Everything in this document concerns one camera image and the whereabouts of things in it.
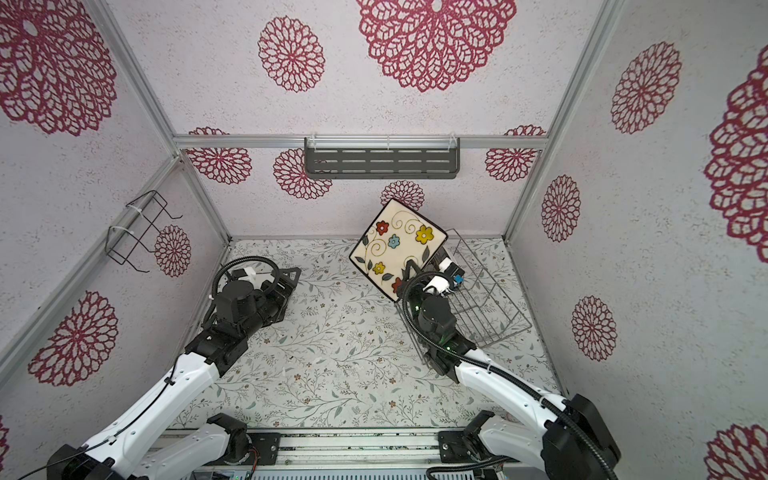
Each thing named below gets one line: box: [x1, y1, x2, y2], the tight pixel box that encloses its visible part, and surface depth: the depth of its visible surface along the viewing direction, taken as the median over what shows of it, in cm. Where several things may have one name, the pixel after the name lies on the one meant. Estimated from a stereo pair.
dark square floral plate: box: [348, 198, 448, 303], surface depth 78 cm
